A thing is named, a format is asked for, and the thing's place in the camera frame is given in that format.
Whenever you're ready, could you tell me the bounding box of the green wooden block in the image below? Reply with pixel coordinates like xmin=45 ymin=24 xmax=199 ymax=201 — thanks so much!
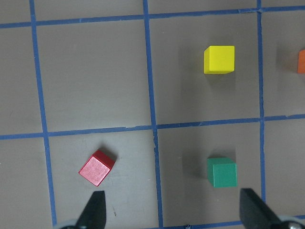
xmin=207 ymin=157 xmax=238 ymax=188

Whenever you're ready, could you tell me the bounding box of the red wooden block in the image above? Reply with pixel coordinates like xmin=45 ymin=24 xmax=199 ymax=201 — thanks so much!
xmin=78 ymin=150 xmax=115 ymax=187

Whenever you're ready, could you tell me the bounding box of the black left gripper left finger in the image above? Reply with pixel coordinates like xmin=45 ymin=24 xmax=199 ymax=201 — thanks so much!
xmin=75 ymin=191 xmax=106 ymax=229

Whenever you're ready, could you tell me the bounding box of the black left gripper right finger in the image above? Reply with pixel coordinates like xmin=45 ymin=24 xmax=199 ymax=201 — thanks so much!
xmin=239 ymin=188 xmax=282 ymax=229

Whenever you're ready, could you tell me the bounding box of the orange wooden block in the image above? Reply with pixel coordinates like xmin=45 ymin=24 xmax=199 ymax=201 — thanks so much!
xmin=297 ymin=50 xmax=305 ymax=74

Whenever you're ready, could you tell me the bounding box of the yellow wooden block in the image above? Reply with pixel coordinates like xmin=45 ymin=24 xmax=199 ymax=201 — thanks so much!
xmin=203 ymin=45 xmax=235 ymax=74

